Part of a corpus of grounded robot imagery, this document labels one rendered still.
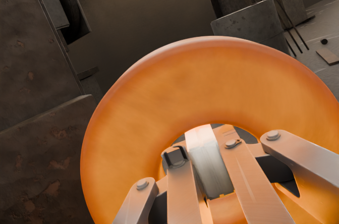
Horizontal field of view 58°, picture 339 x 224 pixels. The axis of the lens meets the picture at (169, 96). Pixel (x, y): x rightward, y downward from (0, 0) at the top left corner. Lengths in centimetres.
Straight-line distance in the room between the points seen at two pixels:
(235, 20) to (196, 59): 251
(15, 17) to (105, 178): 43
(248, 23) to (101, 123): 252
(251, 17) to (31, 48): 226
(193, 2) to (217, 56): 838
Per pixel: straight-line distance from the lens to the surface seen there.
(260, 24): 269
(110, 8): 730
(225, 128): 18
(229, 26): 269
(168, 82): 16
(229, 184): 16
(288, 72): 17
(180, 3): 827
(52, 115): 50
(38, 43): 57
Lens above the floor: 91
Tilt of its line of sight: 11 degrees down
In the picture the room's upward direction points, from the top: 22 degrees counter-clockwise
